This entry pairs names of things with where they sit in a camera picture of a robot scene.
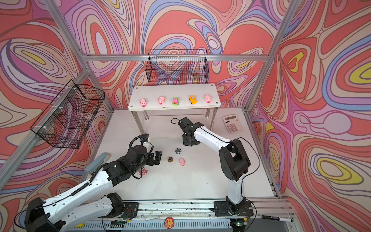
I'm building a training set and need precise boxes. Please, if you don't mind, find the orange toy car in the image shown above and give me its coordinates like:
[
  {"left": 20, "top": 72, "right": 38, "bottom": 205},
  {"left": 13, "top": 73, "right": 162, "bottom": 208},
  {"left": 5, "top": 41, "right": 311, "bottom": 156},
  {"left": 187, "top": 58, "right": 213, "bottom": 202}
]
[{"left": 189, "top": 95, "right": 197, "bottom": 104}]

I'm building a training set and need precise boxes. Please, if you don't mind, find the pink green toy car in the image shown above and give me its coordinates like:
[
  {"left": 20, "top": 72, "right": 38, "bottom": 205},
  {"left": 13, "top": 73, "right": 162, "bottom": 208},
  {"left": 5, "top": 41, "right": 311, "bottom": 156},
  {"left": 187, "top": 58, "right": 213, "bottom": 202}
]
[{"left": 172, "top": 97, "right": 179, "bottom": 106}]

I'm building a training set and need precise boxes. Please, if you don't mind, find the pink pig toy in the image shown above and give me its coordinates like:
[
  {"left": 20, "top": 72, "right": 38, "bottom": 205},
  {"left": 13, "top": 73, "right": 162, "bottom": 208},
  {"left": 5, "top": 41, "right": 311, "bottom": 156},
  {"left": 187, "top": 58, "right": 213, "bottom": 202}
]
[
  {"left": 179, "top": 158, "right": 185, "bottom": 166},
  {"left": 158, "top": 96, "right": 165, "bottom": 105},
  {"left": 205, "top": 95, "right": 212, "bottom": 103},
  {"left": 140, "top": 99, "right": 147, "bottom": 107}
]

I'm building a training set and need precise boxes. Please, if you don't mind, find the pink pig toy front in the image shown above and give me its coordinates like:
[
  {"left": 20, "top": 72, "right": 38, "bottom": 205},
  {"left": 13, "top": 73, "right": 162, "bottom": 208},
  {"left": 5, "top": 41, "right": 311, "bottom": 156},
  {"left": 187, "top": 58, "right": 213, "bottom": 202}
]
[{"left": 140, "top": 99, "right": 147, "bottom": 107}]

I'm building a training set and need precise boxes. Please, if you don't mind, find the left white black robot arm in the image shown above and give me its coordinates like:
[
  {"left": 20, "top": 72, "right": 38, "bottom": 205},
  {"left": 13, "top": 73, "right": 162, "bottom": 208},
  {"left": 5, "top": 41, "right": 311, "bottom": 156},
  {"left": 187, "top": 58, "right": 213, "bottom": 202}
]
[{"left": 23, "top": 133, "right": 162, "bottom": 232}]

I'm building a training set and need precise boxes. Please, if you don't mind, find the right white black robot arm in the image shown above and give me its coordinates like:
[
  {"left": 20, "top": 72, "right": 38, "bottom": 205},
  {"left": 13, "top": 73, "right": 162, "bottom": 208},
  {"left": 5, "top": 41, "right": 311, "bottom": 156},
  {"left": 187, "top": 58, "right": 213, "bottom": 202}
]
[{"left": 171, "top": 117, "right": 255, "bottom": 218}]

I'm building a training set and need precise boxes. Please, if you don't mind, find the red pink bear toy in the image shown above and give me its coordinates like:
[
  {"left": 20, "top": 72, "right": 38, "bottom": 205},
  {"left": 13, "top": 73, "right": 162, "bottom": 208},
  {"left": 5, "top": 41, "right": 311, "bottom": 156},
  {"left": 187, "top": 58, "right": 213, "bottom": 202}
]
[{"left": 140, "top": 169, "right": 148, "bottom": 176}]

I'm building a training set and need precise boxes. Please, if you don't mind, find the grey stapler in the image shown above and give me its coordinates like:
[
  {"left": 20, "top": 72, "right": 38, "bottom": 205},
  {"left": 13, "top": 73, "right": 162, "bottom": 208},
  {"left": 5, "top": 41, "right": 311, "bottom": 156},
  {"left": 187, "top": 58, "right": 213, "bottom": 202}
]
[{"left": 85, "top": 152, "right": 111, "bottom": 175}]

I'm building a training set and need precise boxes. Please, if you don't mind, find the white shelf table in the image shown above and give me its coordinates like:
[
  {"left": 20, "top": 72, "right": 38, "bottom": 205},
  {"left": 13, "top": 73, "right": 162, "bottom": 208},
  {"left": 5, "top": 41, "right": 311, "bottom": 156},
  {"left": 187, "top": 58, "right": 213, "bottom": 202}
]
[{"left": 128, "top": 84, "right": 221, "bottom": 134}]

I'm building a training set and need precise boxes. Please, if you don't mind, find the pink white calculator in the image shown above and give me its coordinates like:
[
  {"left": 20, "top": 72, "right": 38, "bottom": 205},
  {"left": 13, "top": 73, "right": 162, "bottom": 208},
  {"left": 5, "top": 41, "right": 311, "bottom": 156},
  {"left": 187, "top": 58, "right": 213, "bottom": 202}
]
[{"left": 223, "top": 114, "right": 243, "bottom": 134}]

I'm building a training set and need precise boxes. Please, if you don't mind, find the red round sticker badge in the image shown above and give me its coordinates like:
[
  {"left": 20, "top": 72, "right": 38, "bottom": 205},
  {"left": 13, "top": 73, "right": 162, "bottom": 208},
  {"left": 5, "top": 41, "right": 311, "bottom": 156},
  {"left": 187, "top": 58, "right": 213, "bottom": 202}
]
[{"left": 164, "top": 217, "right": 175, "bottom": 229}]

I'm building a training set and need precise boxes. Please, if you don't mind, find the black white marker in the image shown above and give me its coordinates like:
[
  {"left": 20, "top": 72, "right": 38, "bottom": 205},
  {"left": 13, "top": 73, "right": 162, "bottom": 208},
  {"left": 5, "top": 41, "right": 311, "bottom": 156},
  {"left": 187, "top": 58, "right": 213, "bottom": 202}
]
[{"left": 261, "top": 215, "right": 293, "bottom": 222}]

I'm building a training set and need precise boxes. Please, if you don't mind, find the back black wire basket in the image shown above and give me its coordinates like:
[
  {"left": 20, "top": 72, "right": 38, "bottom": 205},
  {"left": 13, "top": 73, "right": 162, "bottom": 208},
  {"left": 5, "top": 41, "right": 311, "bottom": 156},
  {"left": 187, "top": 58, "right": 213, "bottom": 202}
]
[{"left": 146, "top": 48, "right": 209, "bottom": 85}]

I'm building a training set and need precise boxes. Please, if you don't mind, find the black wire basket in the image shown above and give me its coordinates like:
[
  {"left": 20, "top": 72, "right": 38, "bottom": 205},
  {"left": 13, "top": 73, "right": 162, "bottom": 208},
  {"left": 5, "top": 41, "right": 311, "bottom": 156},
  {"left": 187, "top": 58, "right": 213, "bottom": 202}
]
[
  {"left": 30, "top": 80, "right": 105, "bottom": 149},
  {"left": 146, "top": 48, "right": 209, "bottom": 85}
]

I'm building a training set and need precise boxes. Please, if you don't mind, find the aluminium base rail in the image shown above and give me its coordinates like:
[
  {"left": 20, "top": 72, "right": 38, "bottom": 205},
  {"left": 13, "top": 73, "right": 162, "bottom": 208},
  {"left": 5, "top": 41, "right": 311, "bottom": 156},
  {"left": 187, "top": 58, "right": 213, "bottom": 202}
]
[{"left": 69, "top": 198, "right": 302, "bottom": 232}]

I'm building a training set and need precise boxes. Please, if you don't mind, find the left black wire basket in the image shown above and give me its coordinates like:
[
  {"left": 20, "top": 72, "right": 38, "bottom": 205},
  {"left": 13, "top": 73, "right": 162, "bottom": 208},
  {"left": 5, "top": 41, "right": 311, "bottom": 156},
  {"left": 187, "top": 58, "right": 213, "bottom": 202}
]
[{"left": 30, "top": 80, "right": 105, "bottom": 149}]

